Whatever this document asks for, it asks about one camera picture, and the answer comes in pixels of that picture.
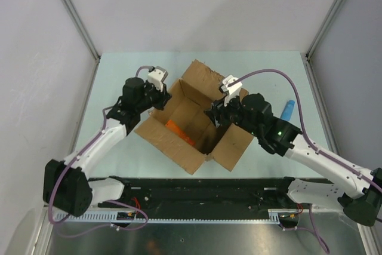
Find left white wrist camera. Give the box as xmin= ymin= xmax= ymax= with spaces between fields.
xmin=147 ymin=66 xmax=168 ymax=91

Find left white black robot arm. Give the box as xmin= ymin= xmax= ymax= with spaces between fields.
xmin=43 ymin=70 xmax=171 ymax=217

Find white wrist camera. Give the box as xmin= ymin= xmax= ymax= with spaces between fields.
xmin=219 ymin=75 xmax=242 ymax=106
xmin=147 ymin=66 xmax=168 ymax=91

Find orange cosmetic tube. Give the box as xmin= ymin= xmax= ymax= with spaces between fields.
xmin=165 ymin=119 xmax=195 ymax=146

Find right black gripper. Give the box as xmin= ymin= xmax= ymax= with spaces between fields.
xmin=204 ymin=90 xmax=261 ymax=137

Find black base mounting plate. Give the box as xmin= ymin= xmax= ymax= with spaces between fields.
xmin=97 ymin=176 xmax=301 ymax=220

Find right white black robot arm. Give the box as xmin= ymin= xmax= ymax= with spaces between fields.
xmin=205 ymin=94 xmax=381 ymax=226

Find white slotted cable duct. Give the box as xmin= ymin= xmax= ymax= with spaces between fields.
xmin=64 ymin=210 xmax=299 ymax=225

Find blue cosmetic tube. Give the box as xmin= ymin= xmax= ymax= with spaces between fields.
xmin=280 ymin=100 xmax=295 ymax=122

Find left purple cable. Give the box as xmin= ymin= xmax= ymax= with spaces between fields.
xmin=47 ymin=65 xmax=149 ymax=239

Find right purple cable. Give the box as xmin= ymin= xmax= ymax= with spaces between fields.
xmin=237 ymin=68 xmax=374 ymax=253

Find right aluminium side rail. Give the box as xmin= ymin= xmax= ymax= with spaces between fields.
xmin=301 ymin=53 xmax=338 ymax=153

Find aluminium frame post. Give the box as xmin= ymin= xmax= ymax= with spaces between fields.
xmin=305 ymin=0 xmax=346 ymax=61
xmin=61 ymin=0 xmax=101 ymax=63

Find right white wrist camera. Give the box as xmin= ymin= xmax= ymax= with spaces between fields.
xmin=219 ymin=75 xmax=242 ymax=106

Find left aluminium frame post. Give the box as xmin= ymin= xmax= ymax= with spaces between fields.
xmin=61 ymin=0 xmax=101 ymax=63

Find purple cable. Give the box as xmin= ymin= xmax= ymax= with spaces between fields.
xmin=237 ymin=68 xmax=374 ymax=253
xmin=47 ymin=65 xmax=149 ymax=239

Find right aluminium frame post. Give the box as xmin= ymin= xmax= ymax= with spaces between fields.
xmin=305 ymin=0 xmax=346 ymax=61

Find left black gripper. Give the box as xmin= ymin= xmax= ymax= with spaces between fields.
xmin=136 ymin=79 xmax=172 ymax=113

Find brown cardboard express box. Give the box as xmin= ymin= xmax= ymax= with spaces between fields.
xmin=135 ymin=60 xmax=254 ymax=174

